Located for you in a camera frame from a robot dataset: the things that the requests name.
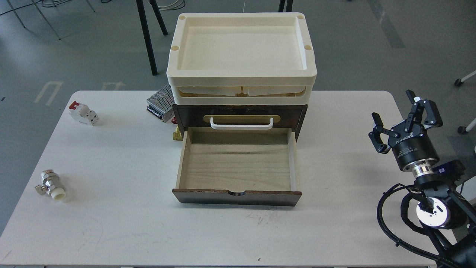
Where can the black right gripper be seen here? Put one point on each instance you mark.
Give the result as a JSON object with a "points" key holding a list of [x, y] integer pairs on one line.
{"points": [[413, 145]]}

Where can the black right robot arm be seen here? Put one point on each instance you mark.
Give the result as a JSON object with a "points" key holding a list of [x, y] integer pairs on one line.
{"points": [[432, 205]]}

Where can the dark wooden cabinet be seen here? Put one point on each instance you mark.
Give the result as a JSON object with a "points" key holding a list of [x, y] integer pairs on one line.
{"points": [[285, 116]]}

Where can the open wooden drawer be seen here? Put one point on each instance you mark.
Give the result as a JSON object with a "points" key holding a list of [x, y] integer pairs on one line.
{"points": [[238, 167]]}

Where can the cream plastic tray top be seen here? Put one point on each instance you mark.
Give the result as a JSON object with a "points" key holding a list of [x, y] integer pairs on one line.
{"points": [[241, 59]]}

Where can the brass fitting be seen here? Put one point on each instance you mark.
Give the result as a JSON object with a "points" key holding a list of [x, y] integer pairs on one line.
{"points": [[177, 134]]}

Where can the metal mesh power supply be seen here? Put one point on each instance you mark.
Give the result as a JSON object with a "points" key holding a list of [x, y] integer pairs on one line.
{"points": [[161, 103]]}

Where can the black table leg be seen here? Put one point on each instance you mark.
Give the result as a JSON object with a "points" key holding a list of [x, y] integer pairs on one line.
{"points": [[146, 33]]}

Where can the white red circuit breaker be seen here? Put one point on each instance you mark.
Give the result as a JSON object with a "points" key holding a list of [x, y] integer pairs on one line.
{"points": [[82, 113]]}

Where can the silver valve with white fitting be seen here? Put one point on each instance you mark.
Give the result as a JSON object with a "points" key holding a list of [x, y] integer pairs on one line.
{"points": [[51, 185]]}

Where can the white drawer handle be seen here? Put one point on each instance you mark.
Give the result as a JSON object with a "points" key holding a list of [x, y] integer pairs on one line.
{"points": [[241, 126]]}

